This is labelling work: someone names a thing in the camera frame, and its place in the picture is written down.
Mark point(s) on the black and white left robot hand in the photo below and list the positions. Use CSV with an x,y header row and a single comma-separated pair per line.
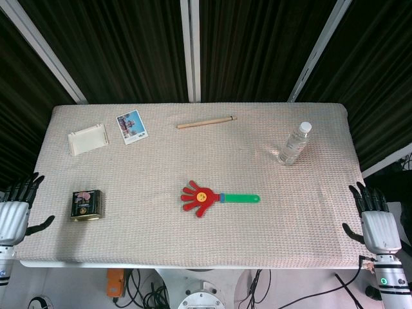
x,y
13,222

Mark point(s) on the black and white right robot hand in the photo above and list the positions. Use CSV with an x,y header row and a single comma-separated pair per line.
x,y
381,231

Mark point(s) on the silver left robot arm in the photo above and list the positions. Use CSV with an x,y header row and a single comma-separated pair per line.
x,y
4,260

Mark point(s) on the round silver robot base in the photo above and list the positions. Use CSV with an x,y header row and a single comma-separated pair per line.
x,y
201,297

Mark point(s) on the black tin can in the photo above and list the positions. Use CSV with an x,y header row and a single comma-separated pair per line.
x,y
86,206

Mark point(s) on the white plastic tray holder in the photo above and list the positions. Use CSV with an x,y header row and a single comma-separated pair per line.
x,y
88,140

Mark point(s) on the orange control box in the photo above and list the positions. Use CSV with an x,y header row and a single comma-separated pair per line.
x,y
115,283

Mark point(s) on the clear plastic water bottle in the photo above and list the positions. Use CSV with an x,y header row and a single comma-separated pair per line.
x,y
293,145

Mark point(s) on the instant photo card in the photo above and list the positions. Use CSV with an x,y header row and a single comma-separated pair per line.
x,y
132,127

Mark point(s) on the beige waffle weave tablecloth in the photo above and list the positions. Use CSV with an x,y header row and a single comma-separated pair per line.
x,y
199,157

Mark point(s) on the wooden stick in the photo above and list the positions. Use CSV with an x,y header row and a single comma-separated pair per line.
x,y
206,122

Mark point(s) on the dark pleated curtain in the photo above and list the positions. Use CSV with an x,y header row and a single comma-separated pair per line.
x,y
128,48

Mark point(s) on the white frame post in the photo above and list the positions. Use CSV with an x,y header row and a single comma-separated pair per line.
x,y
318,51
48,54
386,164
190,48

